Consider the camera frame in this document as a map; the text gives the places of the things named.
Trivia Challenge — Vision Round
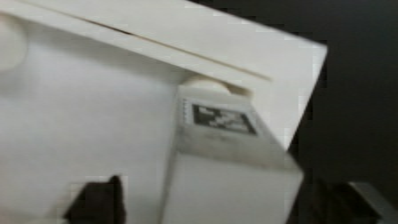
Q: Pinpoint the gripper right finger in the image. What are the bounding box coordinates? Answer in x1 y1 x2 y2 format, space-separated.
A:
305 181 398 224

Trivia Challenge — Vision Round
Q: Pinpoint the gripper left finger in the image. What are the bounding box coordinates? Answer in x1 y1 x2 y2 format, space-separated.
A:
62 175 126 224

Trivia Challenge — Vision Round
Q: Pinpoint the white table leg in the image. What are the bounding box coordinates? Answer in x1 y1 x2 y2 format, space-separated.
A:
159 76 303 224

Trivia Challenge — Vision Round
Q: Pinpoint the white square tabletop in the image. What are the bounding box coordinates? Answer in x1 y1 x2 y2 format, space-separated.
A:
0 13 273 224

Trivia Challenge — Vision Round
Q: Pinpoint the white L-shaped obstacle wall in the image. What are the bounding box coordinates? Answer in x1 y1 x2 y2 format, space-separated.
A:
21 0 327 144

